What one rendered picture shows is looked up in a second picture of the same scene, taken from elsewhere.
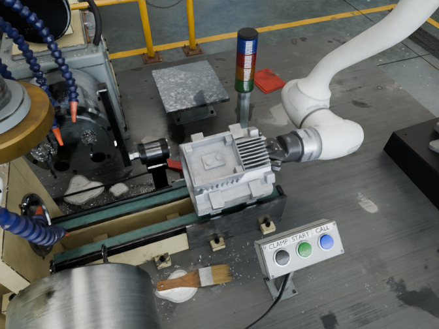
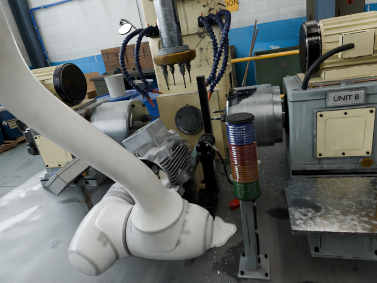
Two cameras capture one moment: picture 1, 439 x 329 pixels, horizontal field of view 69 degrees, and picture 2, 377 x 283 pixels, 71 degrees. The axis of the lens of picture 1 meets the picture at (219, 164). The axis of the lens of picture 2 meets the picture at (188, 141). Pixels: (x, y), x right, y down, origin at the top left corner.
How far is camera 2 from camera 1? 1.27 m
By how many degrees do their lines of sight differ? 95
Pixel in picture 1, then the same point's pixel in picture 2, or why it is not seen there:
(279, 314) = not seen: hidden behind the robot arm
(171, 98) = (309, 183)
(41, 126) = (157, 59)
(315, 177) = not seen: outside the picture
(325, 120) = (113, 205)
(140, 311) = (109, 121)
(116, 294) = (115, 111)
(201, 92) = (315, 207)
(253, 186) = not seen: hidden behind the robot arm
